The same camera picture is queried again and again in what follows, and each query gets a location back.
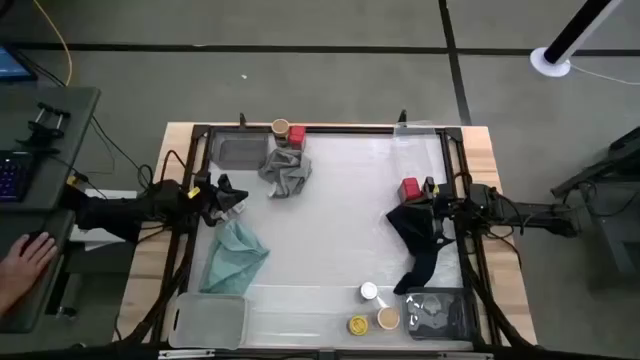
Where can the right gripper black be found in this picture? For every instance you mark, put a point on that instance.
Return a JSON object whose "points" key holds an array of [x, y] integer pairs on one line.
{"points": [[444, 207]]}

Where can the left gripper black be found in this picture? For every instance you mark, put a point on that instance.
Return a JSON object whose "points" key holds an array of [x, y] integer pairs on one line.
{"points": [[210, 200]]}

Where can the yellow-lid spice jar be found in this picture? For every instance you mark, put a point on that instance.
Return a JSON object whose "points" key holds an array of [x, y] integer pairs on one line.
{"points": [[436, 190], [358, 325]]}

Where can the grey cloth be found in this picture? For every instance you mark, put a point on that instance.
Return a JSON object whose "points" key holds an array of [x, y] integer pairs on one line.
{"points": [[287, 172]]}

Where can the plain white-lid clear spice jar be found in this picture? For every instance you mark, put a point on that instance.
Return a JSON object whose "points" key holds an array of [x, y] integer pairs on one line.
{"points": [[369, 291]]}

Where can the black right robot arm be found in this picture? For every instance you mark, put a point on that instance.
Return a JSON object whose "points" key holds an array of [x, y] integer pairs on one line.
{"points": [[525, 210]]}

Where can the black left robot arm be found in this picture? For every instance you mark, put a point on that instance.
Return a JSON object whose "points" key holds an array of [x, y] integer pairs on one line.
{"points": [[115, 215]]}

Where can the red-lid spice jar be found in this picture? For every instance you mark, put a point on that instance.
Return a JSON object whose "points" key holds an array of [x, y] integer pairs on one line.
{"points": [[297, 135], [410, 189]]}

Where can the navy blue cloth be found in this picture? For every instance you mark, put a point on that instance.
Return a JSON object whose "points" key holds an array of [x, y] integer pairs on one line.
{"points": [[415, 225]]}

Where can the grey translucent plastic bin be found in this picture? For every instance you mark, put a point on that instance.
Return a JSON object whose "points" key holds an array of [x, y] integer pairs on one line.
{"points": [[240, 150]]}

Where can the teal cloth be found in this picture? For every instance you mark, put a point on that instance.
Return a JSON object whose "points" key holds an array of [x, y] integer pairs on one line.
{"points": [[232, 260]]}

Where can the white glossy table sheet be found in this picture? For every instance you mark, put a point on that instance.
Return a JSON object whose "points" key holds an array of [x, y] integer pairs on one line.
{"points": [[330, 225]]}

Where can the clear bin with dark contents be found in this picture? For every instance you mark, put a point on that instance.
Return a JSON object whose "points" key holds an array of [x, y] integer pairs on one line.
{"points": [[440, 315]]}

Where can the grey desk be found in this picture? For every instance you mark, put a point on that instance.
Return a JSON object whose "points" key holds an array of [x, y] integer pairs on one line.
{"points": [[75, 115]]}

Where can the black equipment cart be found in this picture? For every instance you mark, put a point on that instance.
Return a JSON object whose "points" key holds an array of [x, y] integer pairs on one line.
{"points": [[620, 220]]}

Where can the black clamp stand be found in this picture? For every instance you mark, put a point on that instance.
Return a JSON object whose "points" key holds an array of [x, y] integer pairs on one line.
{"points": [[45, 131]]}

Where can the black caster wheel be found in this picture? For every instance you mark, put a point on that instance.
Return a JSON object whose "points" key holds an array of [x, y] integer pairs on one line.
{"points": [[66, 312]]}

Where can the black backlit keyboard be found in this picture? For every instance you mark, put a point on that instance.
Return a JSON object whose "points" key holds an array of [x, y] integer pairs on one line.
{"points": [[15, 175]]}

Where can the person's hand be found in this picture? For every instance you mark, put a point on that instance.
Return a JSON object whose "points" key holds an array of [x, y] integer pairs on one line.
{"points": [[25, 265]]}

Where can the black pole on white base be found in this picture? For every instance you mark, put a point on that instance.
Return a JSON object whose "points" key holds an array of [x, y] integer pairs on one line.
{"points": [[575, 30]]}

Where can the computer monitor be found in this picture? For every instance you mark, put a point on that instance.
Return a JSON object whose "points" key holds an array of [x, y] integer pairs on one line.
{"points": [[12, 65]]}

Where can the black aluminium table frame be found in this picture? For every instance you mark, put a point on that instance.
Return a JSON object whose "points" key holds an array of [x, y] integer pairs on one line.
{"points": [[340, 130]]}

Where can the silver metal bracket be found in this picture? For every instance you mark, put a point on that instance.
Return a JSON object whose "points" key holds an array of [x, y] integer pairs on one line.
{"points": [[185, 353]]}

